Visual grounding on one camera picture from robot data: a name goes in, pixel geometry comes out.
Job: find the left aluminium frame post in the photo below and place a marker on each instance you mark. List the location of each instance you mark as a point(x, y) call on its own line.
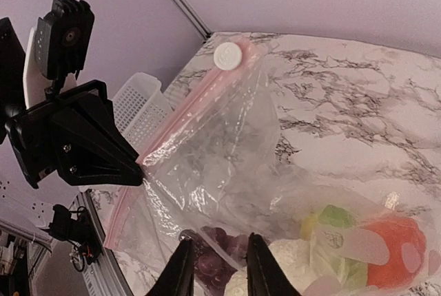
point(190, 14)

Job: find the white perforated plastic basket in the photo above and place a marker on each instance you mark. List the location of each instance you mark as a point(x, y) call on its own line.
point(139, 109)

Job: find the yellow fake lemon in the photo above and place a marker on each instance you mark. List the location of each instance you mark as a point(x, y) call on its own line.
point(308, 225)

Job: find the white fake cauliflower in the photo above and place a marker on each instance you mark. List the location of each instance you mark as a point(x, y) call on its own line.
point(293, 258)

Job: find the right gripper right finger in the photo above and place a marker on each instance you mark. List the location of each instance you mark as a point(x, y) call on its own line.
point(264, 276)

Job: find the white bag slider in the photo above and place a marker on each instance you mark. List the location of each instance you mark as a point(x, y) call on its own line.
point(228, 56)

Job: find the purple fake grape bunch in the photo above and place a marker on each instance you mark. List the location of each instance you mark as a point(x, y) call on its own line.
point(210, 268)

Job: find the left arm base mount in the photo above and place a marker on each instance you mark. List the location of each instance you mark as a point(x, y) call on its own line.
point(76, 227)

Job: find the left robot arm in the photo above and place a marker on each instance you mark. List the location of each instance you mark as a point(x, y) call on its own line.
point(12, 65)

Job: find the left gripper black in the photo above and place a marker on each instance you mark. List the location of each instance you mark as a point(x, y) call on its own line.
point(75, 137)

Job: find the clear zip top bag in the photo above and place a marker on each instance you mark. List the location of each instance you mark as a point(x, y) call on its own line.
point(347, 130)

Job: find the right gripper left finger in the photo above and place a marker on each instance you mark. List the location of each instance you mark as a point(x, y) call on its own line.
point(177, 278)

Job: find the orange fake tomato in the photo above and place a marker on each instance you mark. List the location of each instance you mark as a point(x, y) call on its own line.
point(396, 231)

